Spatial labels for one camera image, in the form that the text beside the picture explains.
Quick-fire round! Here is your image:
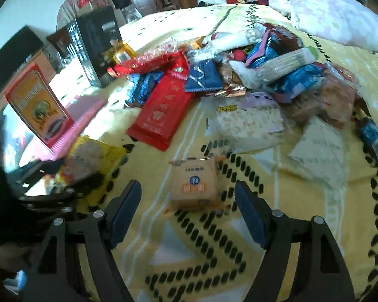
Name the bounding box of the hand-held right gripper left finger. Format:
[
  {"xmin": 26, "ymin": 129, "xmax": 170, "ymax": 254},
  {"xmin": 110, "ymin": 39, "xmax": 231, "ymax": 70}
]
[{"xmin": 20, "ymin": 179, "xmax": 142, "ymax": 302}]

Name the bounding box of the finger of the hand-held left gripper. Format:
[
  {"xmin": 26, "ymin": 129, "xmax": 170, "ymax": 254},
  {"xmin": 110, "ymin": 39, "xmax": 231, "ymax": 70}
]
[
  {"xmin": 7, "ymin": 160, "xmax": 67, "ymax": 193},
  {"xmin": 19, "ymin": 187, "xmax": 86, "ymax": 218}
]

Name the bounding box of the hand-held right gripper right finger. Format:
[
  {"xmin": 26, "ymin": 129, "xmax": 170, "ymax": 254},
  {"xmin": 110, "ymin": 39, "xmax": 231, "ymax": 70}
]
[{"xmin": 235, "ymin": 181, "xmax": 356, "ymax": 302}]

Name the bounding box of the orange snack packet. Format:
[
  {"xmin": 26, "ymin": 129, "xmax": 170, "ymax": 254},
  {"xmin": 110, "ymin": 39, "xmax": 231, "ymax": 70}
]
[{"xmin": 168, "ymin": 157, "xmax": 223, "ymax": 212}]

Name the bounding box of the person's left forearm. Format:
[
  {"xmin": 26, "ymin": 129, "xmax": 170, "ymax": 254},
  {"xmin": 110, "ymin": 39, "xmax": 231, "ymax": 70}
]
[{"xmin": 0, "ymin": 246, "xmax": 30, "ymax": 290}]

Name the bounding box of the clear bag of white snacks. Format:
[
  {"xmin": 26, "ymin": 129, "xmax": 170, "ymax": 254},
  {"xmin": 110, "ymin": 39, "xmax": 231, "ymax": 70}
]
[{"xmin": 205, "ymin": 96, "xmax": 287, "ymax": 152}]

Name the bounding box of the yellow patterned blanket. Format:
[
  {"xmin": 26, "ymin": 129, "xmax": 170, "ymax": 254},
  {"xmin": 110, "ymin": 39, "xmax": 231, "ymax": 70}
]
[{"xmin": 50, "ymin": 3, "xmax": 378, "ymax": 302}]

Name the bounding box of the yellow snack bag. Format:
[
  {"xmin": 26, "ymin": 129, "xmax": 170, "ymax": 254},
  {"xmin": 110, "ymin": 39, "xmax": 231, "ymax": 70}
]
[{"xmin": 55, "ymin": 136, "xmax": 128, "ymax": 216}]

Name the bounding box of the red box with orange label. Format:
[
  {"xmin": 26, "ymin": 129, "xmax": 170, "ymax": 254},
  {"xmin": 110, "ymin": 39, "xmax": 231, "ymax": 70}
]
[{"xmin": 4, "ymin": 63, "xmax": 74, "ymax": 152}]

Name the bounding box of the pink box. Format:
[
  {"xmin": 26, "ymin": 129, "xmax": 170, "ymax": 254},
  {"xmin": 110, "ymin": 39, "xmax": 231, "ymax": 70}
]
[{"xmin": 46, "ymin": 96, "xmax": 108, "ymax": 162}]

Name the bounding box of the wooden desk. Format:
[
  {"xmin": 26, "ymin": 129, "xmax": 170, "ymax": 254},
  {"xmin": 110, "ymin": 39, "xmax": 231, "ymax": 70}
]
[{"xmin": 0, "ymin": 50, "xmax": 59, "ymax": 115}]

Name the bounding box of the long red packet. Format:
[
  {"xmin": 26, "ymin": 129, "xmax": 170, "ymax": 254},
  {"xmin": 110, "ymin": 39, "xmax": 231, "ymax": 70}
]
[{"xmin": 126, "ymin": 69, "xmax": 196, "ymax": 151}]

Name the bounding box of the purple packet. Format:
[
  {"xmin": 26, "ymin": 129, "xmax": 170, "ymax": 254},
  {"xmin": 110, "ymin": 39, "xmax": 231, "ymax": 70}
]
[{"xmin": 246, "ymin": 92, "xmax": 280, "ymax": 109}]

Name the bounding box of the black monitor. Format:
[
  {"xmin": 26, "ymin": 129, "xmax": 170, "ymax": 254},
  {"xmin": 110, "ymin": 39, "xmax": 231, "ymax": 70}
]
[{"xmin": 0, "ymin": 25, "xmax": 45, "ymax": 103}]

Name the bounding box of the small blue packet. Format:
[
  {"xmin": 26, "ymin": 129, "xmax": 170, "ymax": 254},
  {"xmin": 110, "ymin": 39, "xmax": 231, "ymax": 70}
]
[{"xmin": 125, "ymin": 72, "xmax": 164, "ymax": 107}]

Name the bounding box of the brown box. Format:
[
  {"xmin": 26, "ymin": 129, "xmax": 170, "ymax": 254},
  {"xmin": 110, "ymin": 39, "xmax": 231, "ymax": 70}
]
[{"xmin": 47, "ymin": 27, "xmax": 74, "ymax": 67}]

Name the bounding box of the black carton box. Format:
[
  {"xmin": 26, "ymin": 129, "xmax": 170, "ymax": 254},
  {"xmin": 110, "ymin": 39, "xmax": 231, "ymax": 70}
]
[{"xmin": 67, "ymin": 6, "xmax": 124, "ymax": 89}]

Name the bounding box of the brown snack packet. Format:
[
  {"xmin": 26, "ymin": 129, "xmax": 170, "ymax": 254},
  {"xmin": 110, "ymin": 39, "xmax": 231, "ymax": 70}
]
[{"xmin": 283, "ymin": 69, "xmax": 366, "ymax": 130}]

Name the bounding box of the crinkled blue packet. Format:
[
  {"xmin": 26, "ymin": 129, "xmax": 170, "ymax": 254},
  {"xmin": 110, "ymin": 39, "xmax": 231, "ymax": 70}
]
[{"xmin": 270, "ymin": 64, "xmax": 326, "ymax": 102}]

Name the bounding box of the blue packet with ribbon print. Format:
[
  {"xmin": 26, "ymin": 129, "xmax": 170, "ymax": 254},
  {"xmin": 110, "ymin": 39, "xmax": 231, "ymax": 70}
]
[{"xmin": 184, "ymin": 60, "xmax": 225, "ymax": 94}]

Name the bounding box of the yellow packet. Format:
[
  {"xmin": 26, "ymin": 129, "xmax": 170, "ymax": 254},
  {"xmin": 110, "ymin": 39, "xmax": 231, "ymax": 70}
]
[{"xmin": 113, "ymin": 42, "xmax": 137, "ymax": 66}]

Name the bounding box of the shiny red packet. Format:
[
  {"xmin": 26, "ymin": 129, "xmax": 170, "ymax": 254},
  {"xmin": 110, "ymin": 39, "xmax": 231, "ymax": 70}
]
[{"xmin": 107, "ymin": 52, "xmax": 178, "ymax": 79}]

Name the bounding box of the white green striped packet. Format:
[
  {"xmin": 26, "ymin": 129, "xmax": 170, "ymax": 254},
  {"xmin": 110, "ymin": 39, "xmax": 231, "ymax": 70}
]
[{"xmin": 258, "ymin": 47, "xmax": 318, "ymax": 84}]

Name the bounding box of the floral pillow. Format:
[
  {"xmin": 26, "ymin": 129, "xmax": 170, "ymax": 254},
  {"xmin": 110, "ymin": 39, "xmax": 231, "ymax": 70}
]
[{"xmin": 287, "ymin": 0, "xmax": 378, "ymax": 55}]

